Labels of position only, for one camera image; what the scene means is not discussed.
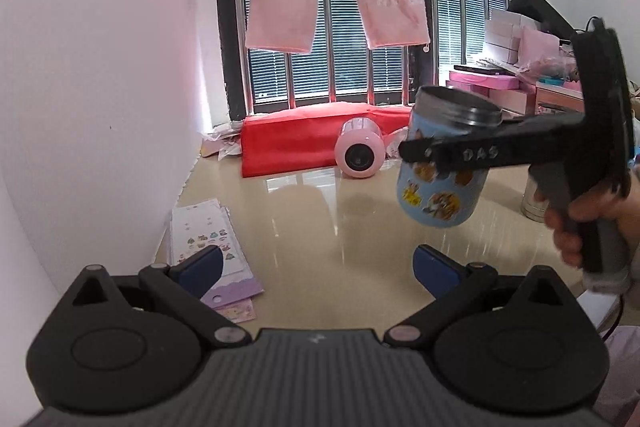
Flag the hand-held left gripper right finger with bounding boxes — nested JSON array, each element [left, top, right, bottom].
[[383, 245, 576, 349]]

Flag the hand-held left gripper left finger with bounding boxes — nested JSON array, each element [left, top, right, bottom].
[[70, 245, 252, 349]]

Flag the blue cartoon sticker cup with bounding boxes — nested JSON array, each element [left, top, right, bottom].
[[396, 86, 502, 226]]

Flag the pink round cup lid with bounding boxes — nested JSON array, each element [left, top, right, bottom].
[[334, 117, 386, 179]]

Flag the person's right hand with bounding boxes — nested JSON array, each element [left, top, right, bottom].
[[534, 166, 640, 280]]

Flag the white cartoon sticker sheet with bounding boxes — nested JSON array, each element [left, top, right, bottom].
[[169, 199, 256, 289]]

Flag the pink wooden drawer unit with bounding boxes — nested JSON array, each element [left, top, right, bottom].
[[534, 83, 587, 114]]

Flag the purple sticker sheet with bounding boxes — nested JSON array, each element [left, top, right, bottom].
[[200, 274, 265, 309]]

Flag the flat pink box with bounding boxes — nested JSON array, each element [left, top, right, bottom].
[[446, 71, 521, 90]]

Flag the black flat device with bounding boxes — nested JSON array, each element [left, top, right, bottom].
[[452, 63, 517, 76]]

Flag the small pink sticker sheet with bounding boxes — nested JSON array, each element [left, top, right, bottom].
[[215, 299, 257, 324]]

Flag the metal can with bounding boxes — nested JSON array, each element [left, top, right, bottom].
[[520, 176, 552, 223]]

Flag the stack of pale pink boxes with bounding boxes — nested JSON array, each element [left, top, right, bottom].
[[483, 9, 562, 64]]

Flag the red cloth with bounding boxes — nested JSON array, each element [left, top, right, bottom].
[[240, 103, 413, 178]]

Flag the metal window guard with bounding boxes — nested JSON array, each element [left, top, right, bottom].
[[230, 0, 543, 108]]

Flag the person's pink clothing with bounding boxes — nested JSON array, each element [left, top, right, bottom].
[[590, 324, 640, 427]]

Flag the black cable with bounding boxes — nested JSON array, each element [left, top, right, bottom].
[[602, 291, 627, 344]]

